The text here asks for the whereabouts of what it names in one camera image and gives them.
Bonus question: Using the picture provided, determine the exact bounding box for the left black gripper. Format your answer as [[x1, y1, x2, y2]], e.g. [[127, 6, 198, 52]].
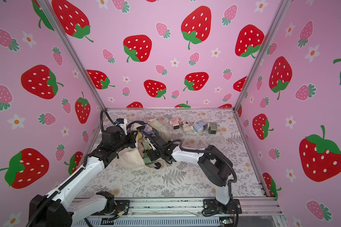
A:
[[112, 130, 138, 155]]

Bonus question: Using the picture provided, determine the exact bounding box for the cream canvas tote bag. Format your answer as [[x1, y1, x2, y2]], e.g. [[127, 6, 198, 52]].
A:
[[114, 119, 171, 171]]

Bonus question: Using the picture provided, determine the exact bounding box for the pink pencil sharpener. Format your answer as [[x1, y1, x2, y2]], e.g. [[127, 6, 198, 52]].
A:
[[170, 118, 180, 130]]

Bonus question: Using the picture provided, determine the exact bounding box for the cream white pencil sharpener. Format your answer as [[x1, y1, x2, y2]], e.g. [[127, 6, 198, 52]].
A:
[[181, 121, 193, 133]]

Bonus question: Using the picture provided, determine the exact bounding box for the light blue pencil sharpener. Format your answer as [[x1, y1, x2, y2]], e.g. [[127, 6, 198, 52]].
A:
[[192, 121, 207, 133]]

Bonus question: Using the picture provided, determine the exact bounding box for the grey green pencil sharpener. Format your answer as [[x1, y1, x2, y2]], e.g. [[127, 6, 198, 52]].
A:
[[207, 122, 218, 134]]

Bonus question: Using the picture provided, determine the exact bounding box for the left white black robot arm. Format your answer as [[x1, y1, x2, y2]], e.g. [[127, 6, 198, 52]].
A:
[[27, 132, 137, 227]]

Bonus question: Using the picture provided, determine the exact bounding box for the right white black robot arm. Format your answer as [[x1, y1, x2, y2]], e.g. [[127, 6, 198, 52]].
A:
[[141, 130, 238, 216]]

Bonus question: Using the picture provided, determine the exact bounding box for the mint green pencil sharpener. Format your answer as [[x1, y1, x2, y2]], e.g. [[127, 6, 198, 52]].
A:
[[143, 158, 156, 168]]

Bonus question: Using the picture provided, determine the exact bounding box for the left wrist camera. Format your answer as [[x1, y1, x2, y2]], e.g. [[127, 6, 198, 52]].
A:
[[102, 118, 127, 143]]

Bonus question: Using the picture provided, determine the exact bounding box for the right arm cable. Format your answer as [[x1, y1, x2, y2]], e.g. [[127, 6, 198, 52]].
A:
[[126, 121, 239, 199]]

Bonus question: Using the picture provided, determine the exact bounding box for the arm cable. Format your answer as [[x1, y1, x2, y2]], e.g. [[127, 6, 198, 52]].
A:
[[24, 110, 116, 227], [126, 121, 239, 199]]

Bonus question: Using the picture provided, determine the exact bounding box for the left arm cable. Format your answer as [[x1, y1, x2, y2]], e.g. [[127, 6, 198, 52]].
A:
[[24, 110, 116, 227]]

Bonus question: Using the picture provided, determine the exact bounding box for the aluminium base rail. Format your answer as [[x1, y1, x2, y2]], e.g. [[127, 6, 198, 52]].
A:
[[44, 197, 289, 227]]

